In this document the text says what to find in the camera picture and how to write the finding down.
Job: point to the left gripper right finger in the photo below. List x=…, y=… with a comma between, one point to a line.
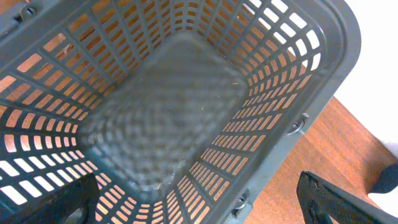
x=323, y=202

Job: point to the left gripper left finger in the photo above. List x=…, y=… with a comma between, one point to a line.
x=73, y=203

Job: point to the grey plastic mesh basket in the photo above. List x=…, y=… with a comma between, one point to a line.
x=183, y=110

